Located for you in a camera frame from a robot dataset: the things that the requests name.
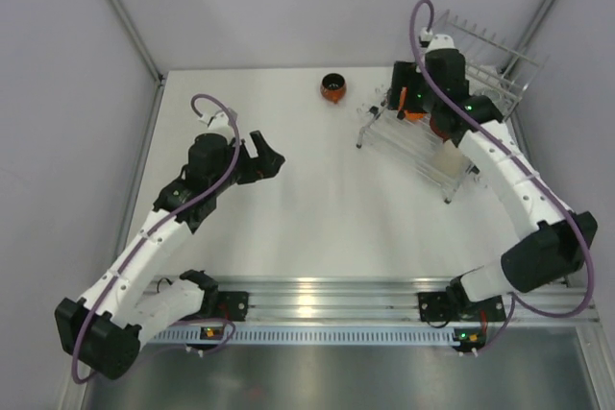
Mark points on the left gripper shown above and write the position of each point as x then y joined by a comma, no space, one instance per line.
251,166

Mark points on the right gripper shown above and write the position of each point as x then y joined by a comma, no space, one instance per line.
405,74

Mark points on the orange mug black handle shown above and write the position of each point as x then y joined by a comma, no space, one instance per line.
405,114

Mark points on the white and red mug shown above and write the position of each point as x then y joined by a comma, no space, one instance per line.
440,133

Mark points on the beige tumbler cup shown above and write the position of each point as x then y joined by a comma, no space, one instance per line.
447,163

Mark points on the black and red bowl cup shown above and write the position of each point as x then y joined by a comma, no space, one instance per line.
333,87

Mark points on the grey ceramic mug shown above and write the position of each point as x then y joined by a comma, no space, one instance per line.
493,94

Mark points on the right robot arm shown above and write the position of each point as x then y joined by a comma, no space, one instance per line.
553,240

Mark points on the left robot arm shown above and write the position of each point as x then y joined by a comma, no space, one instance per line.
109,324

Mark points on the silver metal dish rack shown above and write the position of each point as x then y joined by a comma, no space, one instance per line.
490,63

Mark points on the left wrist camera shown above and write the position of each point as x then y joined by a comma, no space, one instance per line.
220,122

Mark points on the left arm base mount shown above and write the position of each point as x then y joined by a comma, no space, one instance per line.
229,305

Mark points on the slotted cable duct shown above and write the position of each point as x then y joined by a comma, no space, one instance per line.
343,336

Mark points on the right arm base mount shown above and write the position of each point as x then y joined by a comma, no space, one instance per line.
435,309

